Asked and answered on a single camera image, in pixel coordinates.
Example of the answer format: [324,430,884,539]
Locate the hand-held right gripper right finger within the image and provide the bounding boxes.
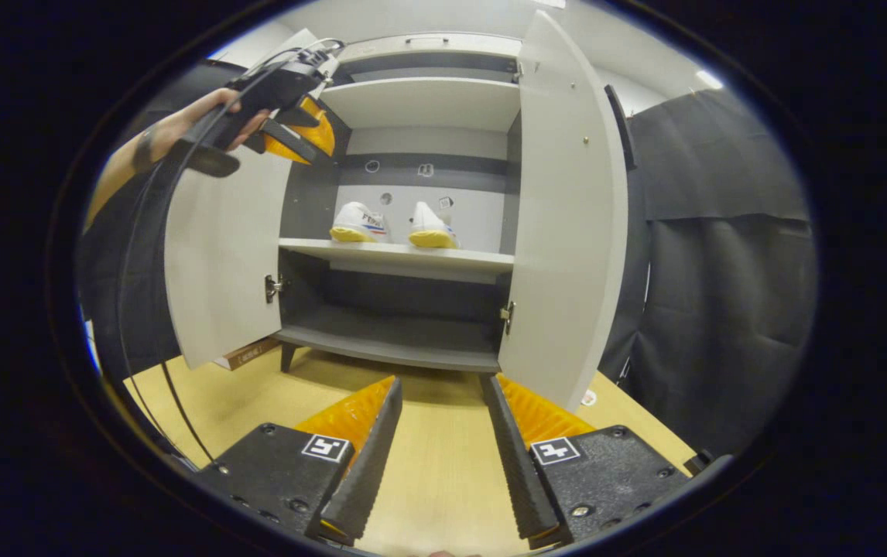
[480,373,692,550]

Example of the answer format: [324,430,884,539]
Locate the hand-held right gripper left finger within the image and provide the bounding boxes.
[196,375,404,546]

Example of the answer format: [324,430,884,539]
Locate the white grey shoe cabinet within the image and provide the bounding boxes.
[277,31,526,374]

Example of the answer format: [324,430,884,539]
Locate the white cabinet door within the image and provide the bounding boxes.
[498,9,638,413]
[163,29,322,371]

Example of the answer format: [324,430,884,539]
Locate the white canvas shoe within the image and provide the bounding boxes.
[329,201,392,244]
[408,201,460,250]

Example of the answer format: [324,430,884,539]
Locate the brown book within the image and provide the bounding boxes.
[213,337,283,372]

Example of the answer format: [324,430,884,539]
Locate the black backdrop cloth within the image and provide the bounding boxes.
[598,85,820,457]
[76,62,259,380]

